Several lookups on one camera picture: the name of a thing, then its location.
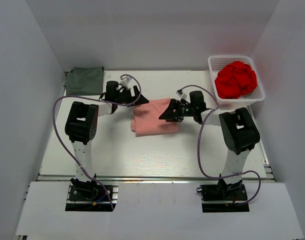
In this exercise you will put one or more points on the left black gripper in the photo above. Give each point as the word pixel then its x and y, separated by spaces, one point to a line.
pixel 131 98

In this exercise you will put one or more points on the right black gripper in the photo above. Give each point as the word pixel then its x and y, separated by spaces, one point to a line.
pixel 170 114

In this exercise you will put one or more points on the pink t shirt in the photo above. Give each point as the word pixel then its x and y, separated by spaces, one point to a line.
pixel 146 122

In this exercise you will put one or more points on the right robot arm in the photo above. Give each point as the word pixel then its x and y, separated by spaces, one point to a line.
pixel 239 132

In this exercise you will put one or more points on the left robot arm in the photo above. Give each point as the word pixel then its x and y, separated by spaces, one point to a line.
pixel 82 122

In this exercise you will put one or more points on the folded green t shirt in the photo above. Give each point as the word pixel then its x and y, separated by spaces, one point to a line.
pixel 84 81

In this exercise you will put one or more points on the white plastic basket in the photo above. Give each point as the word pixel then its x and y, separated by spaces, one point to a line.
pixel 217 63

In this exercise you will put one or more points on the red t shirt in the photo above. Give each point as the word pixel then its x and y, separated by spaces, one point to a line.
pixel 235 80

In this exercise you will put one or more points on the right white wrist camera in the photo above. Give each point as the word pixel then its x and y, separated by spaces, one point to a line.
pixel 181 94

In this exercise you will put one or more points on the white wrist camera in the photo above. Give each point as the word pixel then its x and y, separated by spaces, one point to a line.
pixel 124 81
pixel 181 94

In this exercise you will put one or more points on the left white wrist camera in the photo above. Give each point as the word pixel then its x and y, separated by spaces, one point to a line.
pixel 124 81

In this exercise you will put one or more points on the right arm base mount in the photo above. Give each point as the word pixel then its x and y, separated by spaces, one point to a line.
pixel 215 200

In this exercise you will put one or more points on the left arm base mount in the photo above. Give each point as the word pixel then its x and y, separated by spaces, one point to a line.
pixel 87 201

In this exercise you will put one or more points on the aluminium rail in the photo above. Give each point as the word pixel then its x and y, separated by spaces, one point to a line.
pixel 136 179

